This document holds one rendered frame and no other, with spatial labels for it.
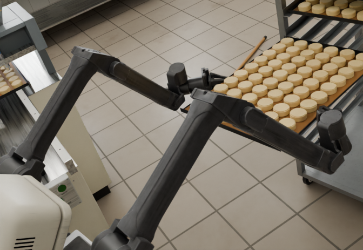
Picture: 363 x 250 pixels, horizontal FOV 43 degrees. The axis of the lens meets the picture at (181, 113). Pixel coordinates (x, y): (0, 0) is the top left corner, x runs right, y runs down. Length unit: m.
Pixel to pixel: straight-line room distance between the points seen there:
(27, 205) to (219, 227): 1.63
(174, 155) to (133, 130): 2.35
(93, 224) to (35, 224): 1.01
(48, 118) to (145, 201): 0.43
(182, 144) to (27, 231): 0.34
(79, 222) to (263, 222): 0.98
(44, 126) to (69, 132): 1.27
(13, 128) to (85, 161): 0.61
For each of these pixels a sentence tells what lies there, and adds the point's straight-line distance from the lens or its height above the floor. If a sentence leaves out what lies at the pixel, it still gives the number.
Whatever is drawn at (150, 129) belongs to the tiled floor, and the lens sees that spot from 3.19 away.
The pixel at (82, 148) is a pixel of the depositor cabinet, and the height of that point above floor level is 0.41.
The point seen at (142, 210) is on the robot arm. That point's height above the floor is 1.25.
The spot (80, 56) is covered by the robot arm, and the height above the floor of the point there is 1.36.
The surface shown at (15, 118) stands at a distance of 2.22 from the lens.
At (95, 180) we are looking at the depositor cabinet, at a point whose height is 0.17.
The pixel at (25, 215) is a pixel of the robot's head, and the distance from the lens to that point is 0.93.
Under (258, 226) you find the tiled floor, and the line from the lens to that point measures 2.42.
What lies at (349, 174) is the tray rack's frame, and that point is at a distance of 2.41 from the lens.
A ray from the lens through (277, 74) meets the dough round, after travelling 1.61.
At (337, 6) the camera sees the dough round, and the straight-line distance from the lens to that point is 1.86.
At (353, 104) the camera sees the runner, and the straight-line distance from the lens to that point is 2.70.
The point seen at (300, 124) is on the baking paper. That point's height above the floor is 0.99.
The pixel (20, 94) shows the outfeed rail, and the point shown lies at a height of 0.90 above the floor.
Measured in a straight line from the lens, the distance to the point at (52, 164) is 1.83.
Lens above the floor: 1.89
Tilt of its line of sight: 36 degrees down
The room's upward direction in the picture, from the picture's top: 17 degrees counter-clockwise
